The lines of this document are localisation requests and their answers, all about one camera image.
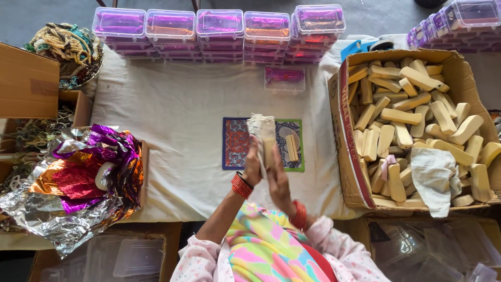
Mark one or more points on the single clear box purple foil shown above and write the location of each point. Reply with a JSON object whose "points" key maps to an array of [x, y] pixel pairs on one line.
{"points": [[284, 79]]}

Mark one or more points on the green-bordered patterned mat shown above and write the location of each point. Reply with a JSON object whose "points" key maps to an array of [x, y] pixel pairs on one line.
{"points": [[291, 127]]}

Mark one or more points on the brown cardboard box flap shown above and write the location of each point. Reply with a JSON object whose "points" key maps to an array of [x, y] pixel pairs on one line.
{"points": [[27, 82]]}

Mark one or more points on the brown cardboard carton red label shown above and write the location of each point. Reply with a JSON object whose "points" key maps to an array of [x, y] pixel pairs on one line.
{"points": [[344, 129]]}

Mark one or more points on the heap of coloured foil sheets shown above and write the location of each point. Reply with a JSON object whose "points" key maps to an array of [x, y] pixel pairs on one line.
{"points": [[74, 184]]}

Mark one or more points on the person's right hand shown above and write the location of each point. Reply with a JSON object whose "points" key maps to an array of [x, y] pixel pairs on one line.
{"points": [[280, 184]]}

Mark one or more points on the pile of pale wooden blocks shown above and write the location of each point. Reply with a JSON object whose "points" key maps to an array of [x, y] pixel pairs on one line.
{"points": [[407, 117]]}

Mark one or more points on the person's left fingers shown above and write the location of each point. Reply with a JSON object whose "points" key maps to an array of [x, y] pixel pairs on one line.
{"points": [[255, 149]]}

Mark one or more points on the small pink cloth scrap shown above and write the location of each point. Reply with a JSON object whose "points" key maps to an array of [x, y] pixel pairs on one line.
{"points": [[387, 166]]}

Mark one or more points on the carton of clear plastic boxes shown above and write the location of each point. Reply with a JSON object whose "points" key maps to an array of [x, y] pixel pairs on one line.
{"points": [[430, 250], [117, 258]]}

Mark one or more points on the pale wooden block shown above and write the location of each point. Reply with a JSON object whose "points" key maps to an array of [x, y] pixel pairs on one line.
{"points": [[292, 148], [269, 151]]}

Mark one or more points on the crumpled white cloth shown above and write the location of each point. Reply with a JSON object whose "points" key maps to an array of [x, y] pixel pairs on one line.
{"points": [[432, 176]]}

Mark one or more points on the person's colourful clothed torso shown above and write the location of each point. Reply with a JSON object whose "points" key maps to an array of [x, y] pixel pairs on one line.
{"points": [[266, 250]]}

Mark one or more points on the red bangles on right wrist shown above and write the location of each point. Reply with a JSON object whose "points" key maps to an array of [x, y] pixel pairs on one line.
{"points": [[299, 215]]}

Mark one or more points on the person's right fingers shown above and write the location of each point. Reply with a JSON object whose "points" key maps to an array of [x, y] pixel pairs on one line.
{"points": [[274, 158]]}

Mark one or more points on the brown cardboard tray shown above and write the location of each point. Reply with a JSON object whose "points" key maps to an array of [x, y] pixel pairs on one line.
{"points": [[145, 176]]}

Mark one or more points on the white oval soap piece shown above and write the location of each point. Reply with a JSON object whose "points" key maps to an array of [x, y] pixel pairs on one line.
{"points": [[102, 178]]}

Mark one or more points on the blue-bordered patterned mat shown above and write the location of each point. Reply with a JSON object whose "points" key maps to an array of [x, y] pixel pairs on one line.
{"points": [[235, 143]]}

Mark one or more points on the blue tape dispenser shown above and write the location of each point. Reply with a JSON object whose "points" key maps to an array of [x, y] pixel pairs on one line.
{"points": [[358, 47]]}

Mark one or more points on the white polishing cloth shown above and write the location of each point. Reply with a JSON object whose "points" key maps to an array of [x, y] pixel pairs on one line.
{"points": [[261, 126]]}

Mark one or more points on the person's left hand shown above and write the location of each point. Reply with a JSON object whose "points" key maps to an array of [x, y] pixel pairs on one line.
{"points": [[252, 166]]}

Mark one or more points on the red bangles on left wrist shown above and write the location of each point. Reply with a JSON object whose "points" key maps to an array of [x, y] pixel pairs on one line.
{"points": [[242, 185]]}

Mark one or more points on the stacks of clear purple-foil boxes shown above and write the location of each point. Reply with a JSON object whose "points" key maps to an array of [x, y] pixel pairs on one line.
{"points": [[219, 31], [462, 27]]}

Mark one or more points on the red bangles on wrist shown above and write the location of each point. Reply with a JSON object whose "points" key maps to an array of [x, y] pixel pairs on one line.
{"points": [[299, 215], [242, 185]]}

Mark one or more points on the white table cloth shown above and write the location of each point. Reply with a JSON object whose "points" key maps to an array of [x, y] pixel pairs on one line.
{"points": [[176, 129]]}

